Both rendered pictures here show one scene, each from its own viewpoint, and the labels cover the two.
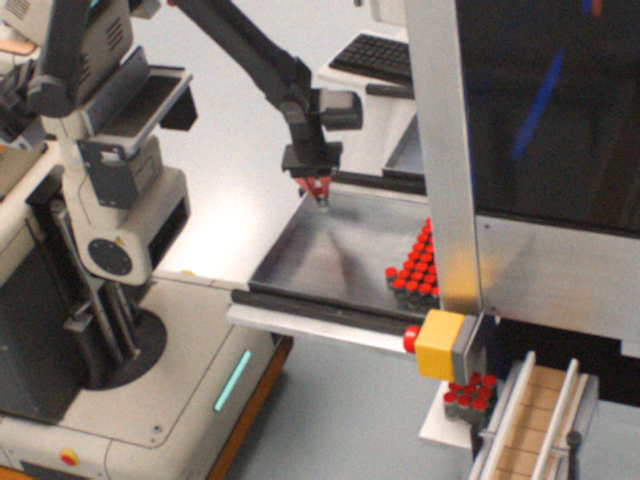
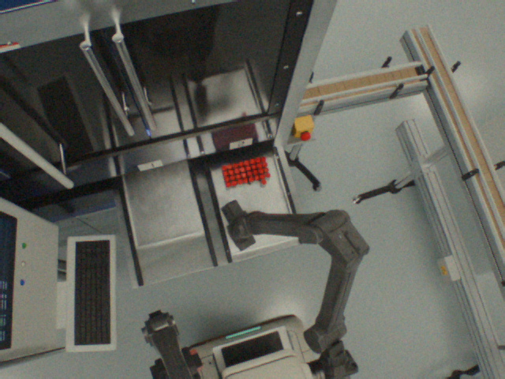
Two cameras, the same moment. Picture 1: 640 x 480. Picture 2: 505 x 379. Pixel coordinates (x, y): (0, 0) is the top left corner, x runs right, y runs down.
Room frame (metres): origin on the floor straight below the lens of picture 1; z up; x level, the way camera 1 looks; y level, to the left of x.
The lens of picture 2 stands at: (1.74, 0.11, 2.47)
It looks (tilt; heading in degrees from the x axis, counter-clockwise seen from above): 74 degrees down; 213
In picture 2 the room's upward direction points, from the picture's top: 11 degrees clockwise
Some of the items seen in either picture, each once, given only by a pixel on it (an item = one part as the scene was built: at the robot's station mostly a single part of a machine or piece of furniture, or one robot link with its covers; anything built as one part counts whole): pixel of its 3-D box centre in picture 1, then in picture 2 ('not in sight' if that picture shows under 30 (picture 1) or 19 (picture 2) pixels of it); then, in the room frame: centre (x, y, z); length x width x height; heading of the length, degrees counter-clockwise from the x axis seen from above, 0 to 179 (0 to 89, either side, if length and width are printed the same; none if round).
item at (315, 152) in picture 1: (309, 145); (241, 233); (1.54, -0.02, 1.05); 0.10 x 0.07 x 0.07; 74
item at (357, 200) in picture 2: not in sight; (392, 189); (0.56, 0.37, 0.07); 0.50 x 0.08 x 0.14; 149
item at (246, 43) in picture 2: not in sight; (215, 77); (1.36, -0.30, 1.51); 0.43 x 0.01 x 0.59; 149
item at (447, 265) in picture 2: not in sight; (447, 268); (0.89, 0.79, 0.50); 0.12 x 0.05 x 0.09; 59
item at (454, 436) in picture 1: (477, 416); (297, 127); (1.03, -0.17, 0.87); 0.14 x 0.13 x 0.02; 59
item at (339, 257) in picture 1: (369, 255); (253, 203); (1.40, -0.08, 0.90); 0.34 x 0.26 x 0.04; 58
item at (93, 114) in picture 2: not in sight; (43, 118); (1.75, -0.54, 1.51); 0.47 x 0.01 x 0.59; 149
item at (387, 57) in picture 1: (417, 65); (91, 291); (2.08, -0.29, 0.82); 0.40 x 0.14 x 0.02; 48
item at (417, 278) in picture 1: (429, 262); (246, 176); (1.34, -0.17, 0.90); 0.18 x 0.02 x 0.05; 148
